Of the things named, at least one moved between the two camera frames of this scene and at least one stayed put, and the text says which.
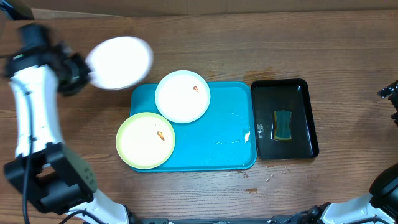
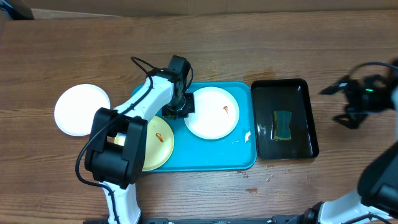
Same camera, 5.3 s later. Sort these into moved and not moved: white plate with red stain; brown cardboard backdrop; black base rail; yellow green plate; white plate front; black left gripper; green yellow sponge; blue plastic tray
Moved: white plate with red stain; white plate front; black left gripper
Not moved: blue plastic tray; black base rail; green yellow sponge; brown cardboard backdrop; yellow green plate
